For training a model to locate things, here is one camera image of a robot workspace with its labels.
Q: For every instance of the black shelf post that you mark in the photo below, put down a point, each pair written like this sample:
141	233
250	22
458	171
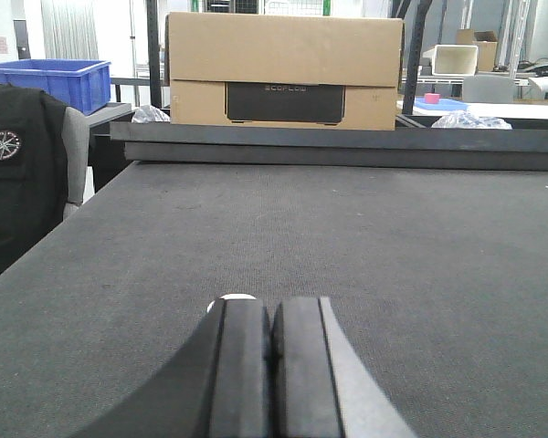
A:
153	53
414	55

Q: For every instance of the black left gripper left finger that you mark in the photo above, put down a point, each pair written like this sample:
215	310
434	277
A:
215	385

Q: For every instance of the grey chair backrest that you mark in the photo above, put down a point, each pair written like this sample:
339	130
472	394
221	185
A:
488	89

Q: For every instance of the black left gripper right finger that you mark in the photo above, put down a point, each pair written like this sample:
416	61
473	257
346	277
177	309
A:
321	386

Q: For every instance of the black jacket with patch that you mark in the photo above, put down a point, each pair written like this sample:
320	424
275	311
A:
33	169

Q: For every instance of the black conveyor side rail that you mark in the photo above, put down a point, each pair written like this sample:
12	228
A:
404	147

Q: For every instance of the white plastic bin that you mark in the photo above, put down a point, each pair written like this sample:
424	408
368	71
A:
453	60

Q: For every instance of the pink tape roll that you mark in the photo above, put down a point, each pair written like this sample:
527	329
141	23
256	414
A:
432	98

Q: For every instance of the large cardboard box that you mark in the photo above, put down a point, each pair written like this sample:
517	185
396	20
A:
284	71

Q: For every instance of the crumpled plastic bag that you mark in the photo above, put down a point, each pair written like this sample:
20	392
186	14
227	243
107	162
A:
462	119
149	114

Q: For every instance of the black shelf post right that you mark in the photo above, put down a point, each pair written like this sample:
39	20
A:
414	55

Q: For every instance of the crumpled plastic bag right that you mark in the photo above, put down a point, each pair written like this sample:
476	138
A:
462	119

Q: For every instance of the crumpled plastic bag left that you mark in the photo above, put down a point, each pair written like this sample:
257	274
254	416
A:
149	114

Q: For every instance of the blue plastic crate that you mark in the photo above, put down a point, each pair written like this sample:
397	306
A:
83	84

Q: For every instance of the white table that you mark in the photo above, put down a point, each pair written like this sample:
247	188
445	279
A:
502	111

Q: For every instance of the small cardboard box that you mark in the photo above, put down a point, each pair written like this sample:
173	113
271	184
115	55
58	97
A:
487	43

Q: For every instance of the black shelf post left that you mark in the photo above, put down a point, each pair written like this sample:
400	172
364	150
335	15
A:
153	53

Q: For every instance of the light blue tray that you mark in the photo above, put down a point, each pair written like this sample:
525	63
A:
442	104

